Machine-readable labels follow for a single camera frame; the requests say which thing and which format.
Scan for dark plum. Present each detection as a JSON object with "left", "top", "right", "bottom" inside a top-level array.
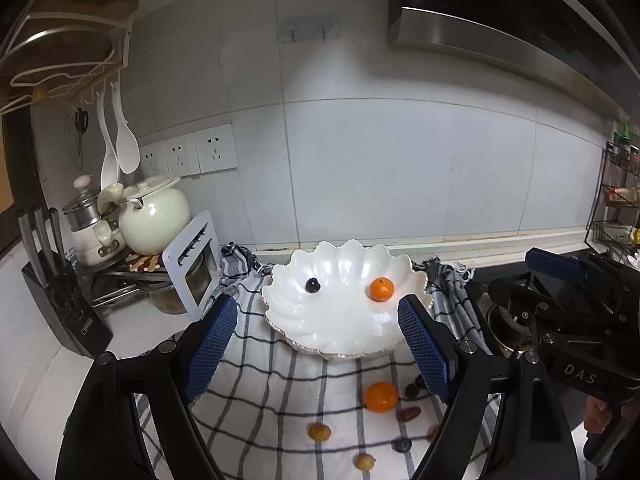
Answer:
[{"left": 414, "top": 375, "right": 428, "bottom": 391}]

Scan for small dark grape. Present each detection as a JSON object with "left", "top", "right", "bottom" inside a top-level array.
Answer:
[{"left": 405, "top": 382, "right": 421, "bottom": 400}]

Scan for orange mandarin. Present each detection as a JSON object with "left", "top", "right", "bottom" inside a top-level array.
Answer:
[
  {"left": 363, "top": 382, "right": 399, "bottom": 414},
  {"left": 369, "top": 276, "right": 395, "bottom": 302}
]

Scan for red jujube date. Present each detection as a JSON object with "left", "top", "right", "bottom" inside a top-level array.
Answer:
[
  {"left": 397, "top": 406, "right": 422, "bottom": 424},
  {"left": 426, "top": 425, "right": 439, "bottom": 441}
]

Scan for small dark blueberry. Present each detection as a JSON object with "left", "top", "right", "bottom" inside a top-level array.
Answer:
[{"left": 392, "top": 437, "right": 412, "bottom": 453}]

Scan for tan longan fruit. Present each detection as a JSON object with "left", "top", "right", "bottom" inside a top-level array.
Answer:
[
  {"left": 307, "top": 422, "right": 332, "bottom": 442},
  {"left": 354, "top": 453, "right": 376, "bottom": 472}
]

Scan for person's right hand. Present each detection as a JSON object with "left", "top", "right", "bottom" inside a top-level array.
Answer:
[{"left": 584, "top": 396, "right": 640, "bottom": 434}]

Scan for steel pot under rack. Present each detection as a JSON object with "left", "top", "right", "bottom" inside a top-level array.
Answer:
[{"left": 139, "top": 256, "right": 210, "bottom": 314}]

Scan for gas stove burner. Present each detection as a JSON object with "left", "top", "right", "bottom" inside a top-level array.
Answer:
[{"left": 486, "top": 290, "right": 533, "bottom": 354}]

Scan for orange mandarin in bowl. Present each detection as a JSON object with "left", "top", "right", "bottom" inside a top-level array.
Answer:
[{"left": 369, "top": 276, "right": 395, "bottom": 302}]

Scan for checked grey white cloth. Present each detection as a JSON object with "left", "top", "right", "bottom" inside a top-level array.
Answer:
[{"left": 131, "top": 242, "right": 501, "bottom": 480}]

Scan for white scalloped ceramic bowl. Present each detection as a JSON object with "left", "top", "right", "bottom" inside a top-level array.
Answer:
[{"left": 262, "top": 240, "right": 434, "bottom": 360}]

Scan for wooden trivet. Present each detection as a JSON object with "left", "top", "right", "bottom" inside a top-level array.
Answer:
[{"left": 125, "top": 254, "right": 160, "bottom": 273}]

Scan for dark grape in bowl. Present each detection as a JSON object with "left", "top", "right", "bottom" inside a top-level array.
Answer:
[{"left": 305, "top": 278, "right": 321, "bottom": 294}]

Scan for cream ceramic pot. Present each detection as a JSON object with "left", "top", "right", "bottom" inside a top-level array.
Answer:
[{"left": 118, "top": 174, "right": 192, "bottom": 256}]

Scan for black knife block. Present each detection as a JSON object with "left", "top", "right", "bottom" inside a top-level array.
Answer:
[{"left": 16, "top": 207, "right": 113, "bottom": 359}]

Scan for small steel steamer pot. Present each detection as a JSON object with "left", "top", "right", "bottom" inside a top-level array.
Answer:
[{"left": 63, "top": 174, "right": 105, "bottom": 232}]

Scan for white ladle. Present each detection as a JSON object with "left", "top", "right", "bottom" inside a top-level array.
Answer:
[{"left": 96, "top": 91, "right": 120, "bottom": 188}]

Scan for white rice spoon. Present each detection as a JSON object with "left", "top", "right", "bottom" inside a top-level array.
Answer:
[{"left": 111, "top": 81, "right": 140, "bottom": 174}]

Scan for steel range hood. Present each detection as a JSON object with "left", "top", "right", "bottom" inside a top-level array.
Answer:
[{"left": 388, "top": 0, "right": 639, "bottom": 120}]

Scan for black wire spice rack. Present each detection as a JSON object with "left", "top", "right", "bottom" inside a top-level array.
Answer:
[{"left": 585, "top": 142, "right": 639, "bottom": 269}]

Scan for white dish rack frame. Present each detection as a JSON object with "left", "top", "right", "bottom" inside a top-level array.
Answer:
[{"left": 162, "top": 210, "right": 221, "bottom": 322}]

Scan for white wall socket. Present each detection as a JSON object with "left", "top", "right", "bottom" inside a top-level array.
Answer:
[
  {"left": 140, "top": 143, "right": 168, "bottom": 178},
  {"left": 162, "top": 133, "right": 201, "bottom": 177},
  {"left": 194, "top": 124, "right": 238, "bottom": 174}
]

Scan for white wall-mounted rack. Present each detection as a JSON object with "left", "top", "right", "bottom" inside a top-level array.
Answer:
[{"left": 1, "top": 0, "right": 140, "bottom": 115}]

